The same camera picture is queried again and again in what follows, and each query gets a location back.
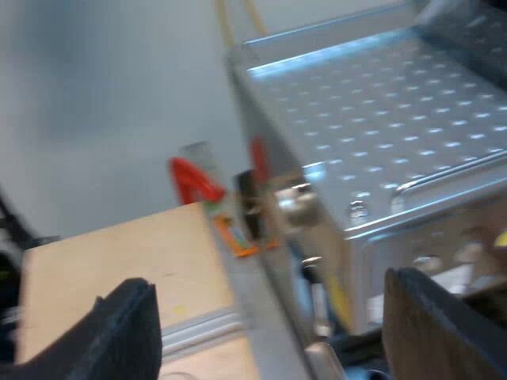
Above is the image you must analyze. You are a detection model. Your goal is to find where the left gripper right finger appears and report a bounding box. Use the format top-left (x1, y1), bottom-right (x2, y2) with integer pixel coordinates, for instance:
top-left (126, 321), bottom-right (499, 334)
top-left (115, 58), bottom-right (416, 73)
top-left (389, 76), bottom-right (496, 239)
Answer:
top-left (380, 267), bottom-right (507, 380)

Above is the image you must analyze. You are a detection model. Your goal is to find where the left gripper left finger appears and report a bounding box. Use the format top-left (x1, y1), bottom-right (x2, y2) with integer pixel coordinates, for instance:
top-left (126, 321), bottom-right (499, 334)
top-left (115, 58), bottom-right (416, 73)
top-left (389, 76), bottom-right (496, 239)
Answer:
top-left (15, 278), bottom-right (164, 380)

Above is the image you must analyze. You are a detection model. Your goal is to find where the steel espresso machine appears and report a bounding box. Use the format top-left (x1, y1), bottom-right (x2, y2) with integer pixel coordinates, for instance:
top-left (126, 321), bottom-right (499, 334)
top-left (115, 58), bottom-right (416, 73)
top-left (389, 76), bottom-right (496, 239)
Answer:
top-left (224, 0), bottom-right (507, 380)

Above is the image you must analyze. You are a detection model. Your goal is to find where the red plastic tool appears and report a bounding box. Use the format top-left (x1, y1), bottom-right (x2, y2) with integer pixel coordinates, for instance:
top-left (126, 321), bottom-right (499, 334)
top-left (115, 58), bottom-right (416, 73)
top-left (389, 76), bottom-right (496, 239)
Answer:
top-left (167, 157), bottom-right (227, 206)

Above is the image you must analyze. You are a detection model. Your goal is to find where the aluminium rail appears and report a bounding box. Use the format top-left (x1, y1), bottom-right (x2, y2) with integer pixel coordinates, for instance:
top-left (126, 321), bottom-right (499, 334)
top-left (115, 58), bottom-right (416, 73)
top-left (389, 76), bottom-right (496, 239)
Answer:
top-left (161, 307), bottom-right (249, 358)

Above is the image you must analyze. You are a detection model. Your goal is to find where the yellow cable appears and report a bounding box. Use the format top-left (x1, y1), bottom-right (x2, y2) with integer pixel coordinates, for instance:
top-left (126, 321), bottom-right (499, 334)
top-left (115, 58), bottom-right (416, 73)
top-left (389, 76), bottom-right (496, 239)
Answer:
top-left (215, 0), bottom-right (235, 51)
top-left (243, 0), bottom-right (271, 36)

